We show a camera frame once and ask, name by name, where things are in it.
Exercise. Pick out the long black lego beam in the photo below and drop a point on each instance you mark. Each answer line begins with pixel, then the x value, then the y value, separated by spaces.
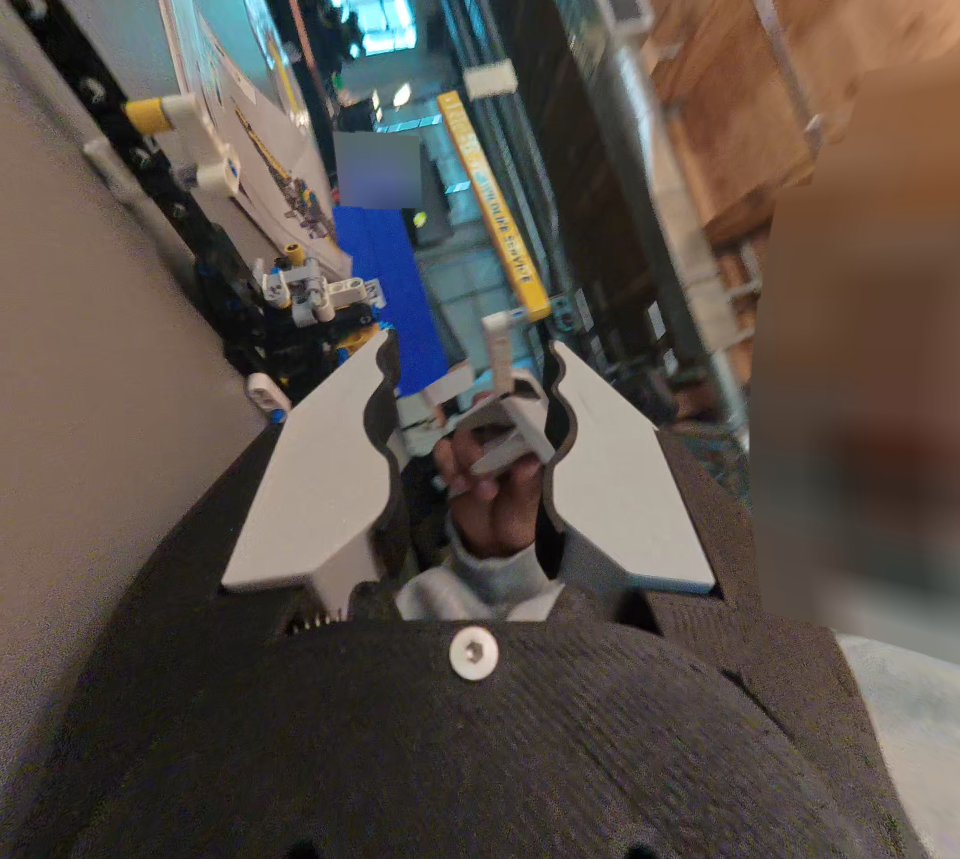
pixel 112 116

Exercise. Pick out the small white lego piece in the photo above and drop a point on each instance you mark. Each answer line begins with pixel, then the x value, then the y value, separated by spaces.
pixel 266 395

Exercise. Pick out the lego instruction booklet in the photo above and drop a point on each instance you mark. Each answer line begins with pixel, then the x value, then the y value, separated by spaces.
pixel 255 131

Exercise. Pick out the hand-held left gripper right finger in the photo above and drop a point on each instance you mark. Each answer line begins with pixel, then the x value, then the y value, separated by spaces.
pixel 637 499

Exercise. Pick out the person's right hand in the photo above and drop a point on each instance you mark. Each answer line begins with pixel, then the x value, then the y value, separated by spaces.
pixel 499 506

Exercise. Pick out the white hanging sign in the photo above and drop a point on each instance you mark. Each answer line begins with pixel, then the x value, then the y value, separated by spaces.
pixel 491 79

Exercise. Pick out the person's right forearm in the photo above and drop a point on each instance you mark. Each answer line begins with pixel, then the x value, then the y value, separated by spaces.
pixel 484 585

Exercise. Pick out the printed yellow lego beam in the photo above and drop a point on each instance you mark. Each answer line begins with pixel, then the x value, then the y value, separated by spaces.
pixel 491 206

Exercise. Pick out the lego gear model assembly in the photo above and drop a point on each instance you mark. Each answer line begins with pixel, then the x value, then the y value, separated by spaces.
pixel 315 308

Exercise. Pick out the blue panel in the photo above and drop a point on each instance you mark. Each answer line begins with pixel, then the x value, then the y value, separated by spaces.
pixel 390 274

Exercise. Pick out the grey metal pillar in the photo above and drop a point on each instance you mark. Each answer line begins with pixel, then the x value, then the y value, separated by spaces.
pixel 637 146

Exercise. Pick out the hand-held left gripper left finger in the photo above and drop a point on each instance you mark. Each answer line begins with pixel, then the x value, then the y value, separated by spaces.
pixel 315 491

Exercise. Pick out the person in grey sweater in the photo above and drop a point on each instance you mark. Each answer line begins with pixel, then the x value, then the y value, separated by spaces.
pixel 915 739

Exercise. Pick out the white and yellow lego connector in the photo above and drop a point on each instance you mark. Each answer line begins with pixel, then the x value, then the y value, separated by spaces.
pixel 195 139

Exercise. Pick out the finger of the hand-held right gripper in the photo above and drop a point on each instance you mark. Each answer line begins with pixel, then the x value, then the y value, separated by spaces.
pixel 497 349

